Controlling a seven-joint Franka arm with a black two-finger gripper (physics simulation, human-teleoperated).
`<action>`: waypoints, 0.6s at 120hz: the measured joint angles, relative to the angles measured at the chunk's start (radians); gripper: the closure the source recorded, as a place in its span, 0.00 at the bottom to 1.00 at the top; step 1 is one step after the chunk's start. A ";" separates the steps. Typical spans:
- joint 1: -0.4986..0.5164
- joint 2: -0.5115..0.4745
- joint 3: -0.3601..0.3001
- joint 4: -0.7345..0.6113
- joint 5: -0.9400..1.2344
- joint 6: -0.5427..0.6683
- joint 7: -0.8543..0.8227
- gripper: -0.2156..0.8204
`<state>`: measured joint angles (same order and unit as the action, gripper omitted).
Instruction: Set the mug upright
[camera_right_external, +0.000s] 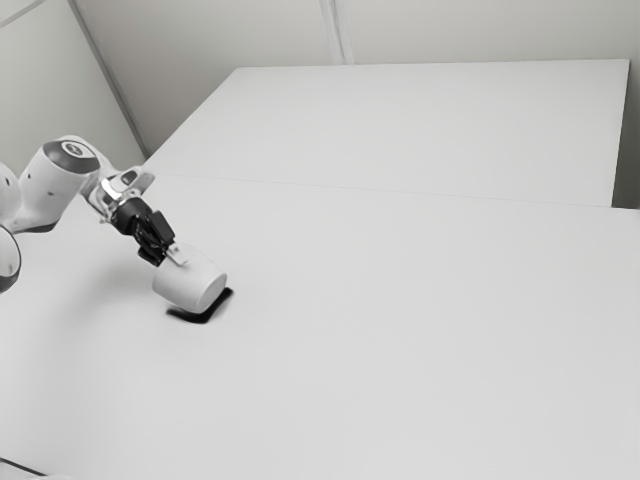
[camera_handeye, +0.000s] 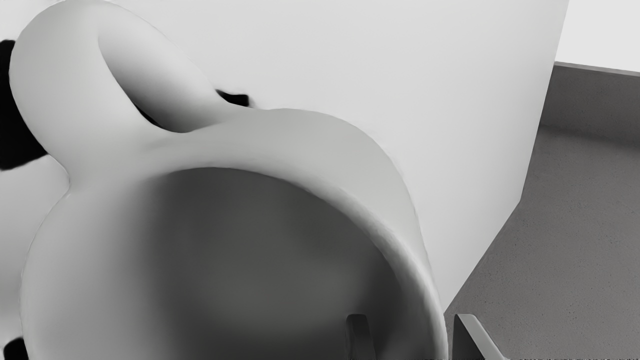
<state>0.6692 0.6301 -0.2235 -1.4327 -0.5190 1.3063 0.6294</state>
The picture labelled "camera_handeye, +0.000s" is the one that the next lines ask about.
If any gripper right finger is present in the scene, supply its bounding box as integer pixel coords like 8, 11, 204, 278
453, 313, 508, 360

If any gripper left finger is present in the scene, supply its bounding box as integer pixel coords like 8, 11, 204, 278
346, 313, 377, 360

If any white ceramic mug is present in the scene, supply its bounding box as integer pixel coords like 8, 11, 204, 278
8, 0, 449, 360

